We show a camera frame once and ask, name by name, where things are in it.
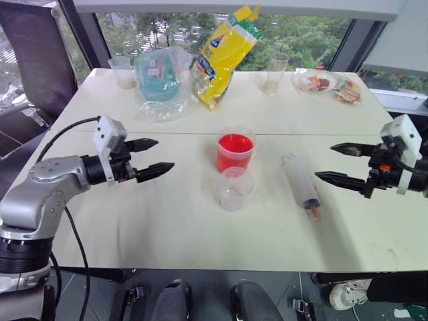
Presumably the small clear plastic cup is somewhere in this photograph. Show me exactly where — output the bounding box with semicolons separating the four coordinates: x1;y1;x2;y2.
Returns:
217;167;257;213

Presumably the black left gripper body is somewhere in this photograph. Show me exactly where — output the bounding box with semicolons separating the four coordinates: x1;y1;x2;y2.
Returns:
107;139;138;185

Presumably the dark window frame post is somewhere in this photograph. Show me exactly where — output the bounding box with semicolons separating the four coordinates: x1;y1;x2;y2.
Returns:
58;0;102;70
330;18;391;73

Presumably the cup of red liquid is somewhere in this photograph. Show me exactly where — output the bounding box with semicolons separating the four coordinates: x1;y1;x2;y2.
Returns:
216;126;257;175

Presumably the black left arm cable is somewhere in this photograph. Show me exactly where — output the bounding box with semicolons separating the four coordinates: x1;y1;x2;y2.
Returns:
36;116;102;321

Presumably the black office chair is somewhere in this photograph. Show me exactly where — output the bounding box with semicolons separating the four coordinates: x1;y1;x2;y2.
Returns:
0;0;82;191

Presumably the yellow plastic snack bag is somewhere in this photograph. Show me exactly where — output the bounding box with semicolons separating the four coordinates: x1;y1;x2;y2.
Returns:
189;4;263;112

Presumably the clear bag of colourful snacks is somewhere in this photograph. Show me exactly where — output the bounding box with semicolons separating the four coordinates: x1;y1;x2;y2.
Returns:
290;67;364;108

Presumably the dark rounded shape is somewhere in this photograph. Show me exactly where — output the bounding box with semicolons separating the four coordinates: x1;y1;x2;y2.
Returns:
156;280;194;321

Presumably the small measuring cup with grains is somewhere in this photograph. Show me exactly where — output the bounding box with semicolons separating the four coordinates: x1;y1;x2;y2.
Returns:
107;56;138;90

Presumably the black strap buckle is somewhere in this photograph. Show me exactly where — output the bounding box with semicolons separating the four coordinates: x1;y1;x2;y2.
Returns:
292;298;316;321
120;285;145;321

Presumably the tall clear plastic cup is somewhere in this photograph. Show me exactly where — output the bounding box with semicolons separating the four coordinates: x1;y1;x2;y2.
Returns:
258;51;290;96

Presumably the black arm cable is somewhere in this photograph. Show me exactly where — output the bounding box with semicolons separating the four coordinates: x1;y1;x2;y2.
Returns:
391;155;428;177
36;116;102;321

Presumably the black table frame bar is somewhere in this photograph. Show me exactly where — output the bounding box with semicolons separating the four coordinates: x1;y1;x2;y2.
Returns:
315;272;372;286

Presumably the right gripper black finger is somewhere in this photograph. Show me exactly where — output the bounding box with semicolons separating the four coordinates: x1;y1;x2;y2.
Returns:
314;171;369;195
330;142;372;158

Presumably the clear bag with teal packet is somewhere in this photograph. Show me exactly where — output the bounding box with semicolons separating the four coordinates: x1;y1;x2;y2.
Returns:
133;45;194;124

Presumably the black trouser leg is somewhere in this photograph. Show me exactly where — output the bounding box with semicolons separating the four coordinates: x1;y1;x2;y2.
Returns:
365;272;428;307

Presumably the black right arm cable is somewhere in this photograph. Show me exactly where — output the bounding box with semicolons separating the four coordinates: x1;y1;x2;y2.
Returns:
391;155;428;177

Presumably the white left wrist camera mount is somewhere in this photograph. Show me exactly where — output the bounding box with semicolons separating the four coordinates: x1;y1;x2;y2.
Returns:
92;115;128;187

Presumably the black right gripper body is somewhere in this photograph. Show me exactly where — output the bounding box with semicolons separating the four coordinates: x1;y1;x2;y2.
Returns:
363;141;408;201

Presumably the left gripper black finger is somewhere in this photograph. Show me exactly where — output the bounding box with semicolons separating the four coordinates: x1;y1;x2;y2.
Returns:
125;137;159;154
135;162;176;184

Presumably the white sneaker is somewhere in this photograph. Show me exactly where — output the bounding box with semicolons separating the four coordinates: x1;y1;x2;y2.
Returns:
328;278;372;312

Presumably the clear plastic syringe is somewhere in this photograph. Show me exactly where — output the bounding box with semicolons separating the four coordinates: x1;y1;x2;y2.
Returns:
281;153;324;222

